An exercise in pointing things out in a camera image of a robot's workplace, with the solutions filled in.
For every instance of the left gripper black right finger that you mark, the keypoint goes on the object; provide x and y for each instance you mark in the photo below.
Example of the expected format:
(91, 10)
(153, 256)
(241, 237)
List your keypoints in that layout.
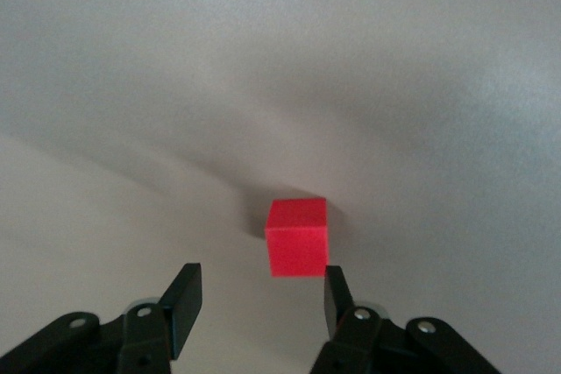
(377, 347)

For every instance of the red cube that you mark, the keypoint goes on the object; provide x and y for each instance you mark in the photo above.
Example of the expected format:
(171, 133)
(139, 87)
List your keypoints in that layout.
(298, 242)

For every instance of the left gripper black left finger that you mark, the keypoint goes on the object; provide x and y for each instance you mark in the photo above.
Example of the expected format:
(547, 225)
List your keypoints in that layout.
(109, 343)

